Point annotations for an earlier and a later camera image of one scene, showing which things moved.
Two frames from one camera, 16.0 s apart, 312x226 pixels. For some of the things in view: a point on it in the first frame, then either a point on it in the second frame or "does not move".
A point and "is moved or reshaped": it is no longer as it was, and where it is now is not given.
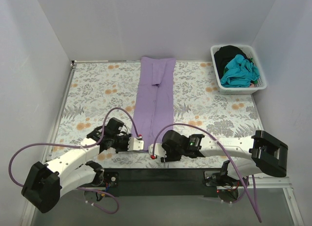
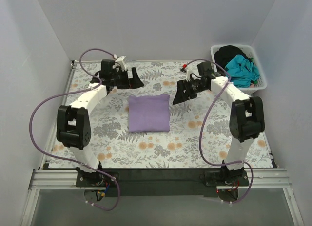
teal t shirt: x=240 y=73 does not move
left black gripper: x=125 y=142 to x=126 y=79
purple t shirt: x=153 y=110 is moved or reshaped
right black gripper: x=163 y=159 to x=186 y=88
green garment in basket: x=255 y=82 does not move
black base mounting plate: x=161 y=182 does not move
